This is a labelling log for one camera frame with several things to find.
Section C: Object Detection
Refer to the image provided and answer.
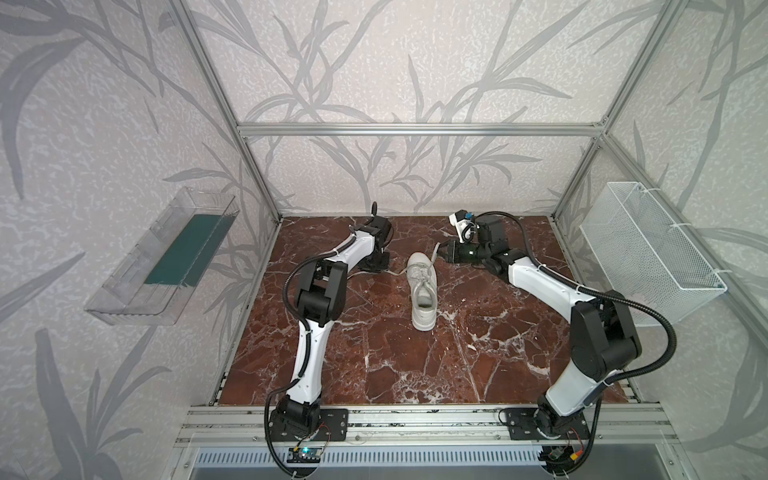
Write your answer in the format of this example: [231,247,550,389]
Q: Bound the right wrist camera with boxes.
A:
[449,210,475,243]

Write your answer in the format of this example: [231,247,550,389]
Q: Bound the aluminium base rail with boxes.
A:
[174,403,680,448]

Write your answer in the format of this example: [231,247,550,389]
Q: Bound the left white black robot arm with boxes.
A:
[265,204,392,440]

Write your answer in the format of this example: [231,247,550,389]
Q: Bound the aluminium frame crossbar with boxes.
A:
[237,122,602,138]

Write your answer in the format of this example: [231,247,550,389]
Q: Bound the left electronics board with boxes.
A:
[286,446,325,464]

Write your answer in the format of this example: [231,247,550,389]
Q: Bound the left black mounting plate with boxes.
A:
[265,408,349,442]

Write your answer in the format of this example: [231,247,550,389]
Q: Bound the pink object in basket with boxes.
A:
[625,296,649,315]

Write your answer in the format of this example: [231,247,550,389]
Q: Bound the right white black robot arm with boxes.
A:
[437,210,678,439]

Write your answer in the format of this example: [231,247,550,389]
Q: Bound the white sneaker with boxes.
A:
[406,252,438,331]

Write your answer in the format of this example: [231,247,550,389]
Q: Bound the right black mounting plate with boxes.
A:
[497,407,590,440]

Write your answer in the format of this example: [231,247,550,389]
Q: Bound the white wire mesh basket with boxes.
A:
[580,182,727,324]

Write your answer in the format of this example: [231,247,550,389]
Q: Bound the clear plastic wall bin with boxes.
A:
[85,187,240,326]

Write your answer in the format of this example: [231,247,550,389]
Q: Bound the black mounting plate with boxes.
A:
[265,408,349,442]
[497,407,590,440]

